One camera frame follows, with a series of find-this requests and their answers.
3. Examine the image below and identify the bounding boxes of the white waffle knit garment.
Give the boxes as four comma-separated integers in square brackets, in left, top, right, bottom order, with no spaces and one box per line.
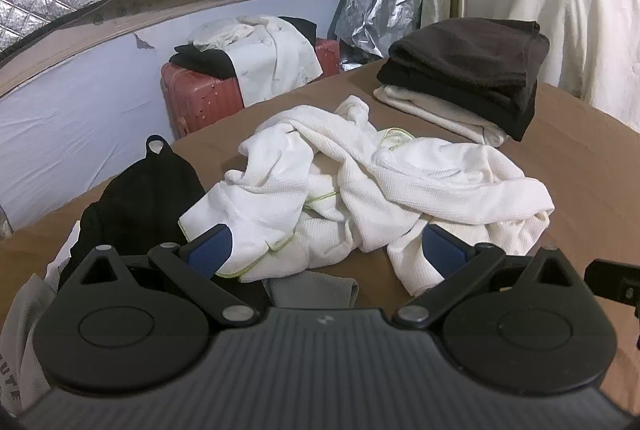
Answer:
[179,96,554,296]

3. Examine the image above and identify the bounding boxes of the white clothes on suitcase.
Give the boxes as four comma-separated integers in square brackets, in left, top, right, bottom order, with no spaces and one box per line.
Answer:
[188,16,322,106]

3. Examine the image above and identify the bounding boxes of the black garment with loop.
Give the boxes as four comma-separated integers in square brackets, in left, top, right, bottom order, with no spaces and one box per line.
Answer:
[58,133,269,311]

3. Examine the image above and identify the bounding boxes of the folded cream garment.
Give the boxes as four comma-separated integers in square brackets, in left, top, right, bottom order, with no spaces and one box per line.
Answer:
[373,85,509,147]

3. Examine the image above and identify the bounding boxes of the red suitcase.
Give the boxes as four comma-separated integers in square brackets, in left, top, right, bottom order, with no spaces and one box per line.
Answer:
[159,37,342,142]

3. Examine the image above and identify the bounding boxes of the folded dark brown garment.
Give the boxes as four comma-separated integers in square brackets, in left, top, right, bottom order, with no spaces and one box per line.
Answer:
[378,18,550,142]

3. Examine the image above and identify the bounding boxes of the grey printed garment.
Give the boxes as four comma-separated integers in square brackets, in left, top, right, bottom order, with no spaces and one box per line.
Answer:
[1,221,80,415]

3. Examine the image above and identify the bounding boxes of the black garment on suitcase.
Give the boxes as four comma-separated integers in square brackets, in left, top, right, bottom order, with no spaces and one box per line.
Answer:
[169,44,236,79]

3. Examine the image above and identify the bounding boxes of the cream draped blanket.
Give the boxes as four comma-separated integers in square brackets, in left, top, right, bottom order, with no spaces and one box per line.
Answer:
[506,0,639,130]

